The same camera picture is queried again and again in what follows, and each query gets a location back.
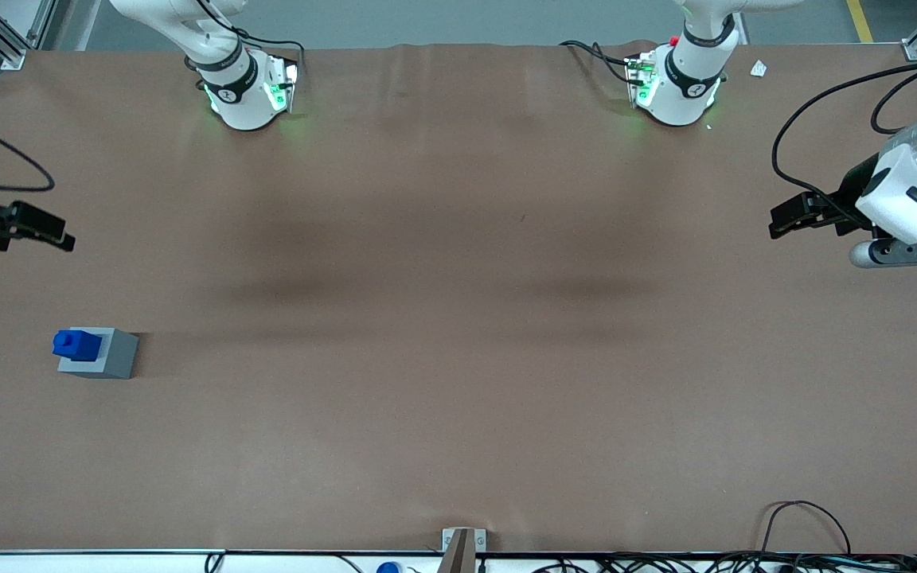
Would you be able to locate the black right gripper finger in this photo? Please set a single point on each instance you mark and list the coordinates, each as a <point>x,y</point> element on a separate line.
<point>48,239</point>
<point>40,216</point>

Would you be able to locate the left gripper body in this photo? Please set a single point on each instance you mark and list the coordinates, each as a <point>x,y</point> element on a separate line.
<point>853,193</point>

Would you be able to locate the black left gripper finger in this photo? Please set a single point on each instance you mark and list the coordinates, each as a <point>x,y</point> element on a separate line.
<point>805,224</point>
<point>805,205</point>

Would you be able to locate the blue plastic insert part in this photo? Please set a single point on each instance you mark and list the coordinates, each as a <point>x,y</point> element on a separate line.
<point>80,344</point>

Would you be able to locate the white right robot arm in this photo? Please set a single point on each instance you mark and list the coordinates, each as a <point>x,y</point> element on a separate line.
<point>239,95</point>

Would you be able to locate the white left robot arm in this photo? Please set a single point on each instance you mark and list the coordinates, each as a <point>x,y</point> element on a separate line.
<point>685,87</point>

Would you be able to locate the gray cube base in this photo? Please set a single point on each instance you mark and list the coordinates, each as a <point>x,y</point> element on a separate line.
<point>120,354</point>

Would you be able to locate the white paper scrap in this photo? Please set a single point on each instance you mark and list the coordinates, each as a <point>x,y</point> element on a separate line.
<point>758,69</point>

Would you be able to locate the table cover sheet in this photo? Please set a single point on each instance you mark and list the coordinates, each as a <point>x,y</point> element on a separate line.
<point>458,358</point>

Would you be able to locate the blue round cap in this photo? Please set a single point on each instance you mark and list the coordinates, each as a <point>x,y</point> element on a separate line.
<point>388,568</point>

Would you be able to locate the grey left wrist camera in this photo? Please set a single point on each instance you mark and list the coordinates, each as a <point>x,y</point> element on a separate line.
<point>904,251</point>

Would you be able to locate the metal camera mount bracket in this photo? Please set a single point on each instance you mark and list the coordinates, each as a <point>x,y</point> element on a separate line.
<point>458,553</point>

